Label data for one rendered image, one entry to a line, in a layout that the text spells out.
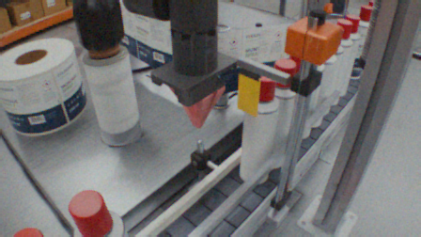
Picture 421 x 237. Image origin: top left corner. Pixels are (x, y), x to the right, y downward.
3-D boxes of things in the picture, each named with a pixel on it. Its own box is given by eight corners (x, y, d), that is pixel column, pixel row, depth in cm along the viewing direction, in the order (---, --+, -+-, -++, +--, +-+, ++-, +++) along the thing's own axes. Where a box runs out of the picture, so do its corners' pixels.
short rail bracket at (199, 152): (201, 178, 61) (199, 132, 54) (212, 185, 60) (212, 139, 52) (190, 187, 59) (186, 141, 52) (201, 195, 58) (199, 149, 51)
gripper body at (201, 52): (149, 85, 39) (143, 30, 35) (203, 57, 46) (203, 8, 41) (185, 103, 36) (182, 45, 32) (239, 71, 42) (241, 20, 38)
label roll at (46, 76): (62, 80, 82) (49, 32, 73) (103, 103, 73) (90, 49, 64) (-1, 115, 70) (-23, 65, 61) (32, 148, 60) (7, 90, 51)
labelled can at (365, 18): (345, 70, 87) (361, 2, 74) (362, 75, 84) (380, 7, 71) (338, 76, 84) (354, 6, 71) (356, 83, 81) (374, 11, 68)
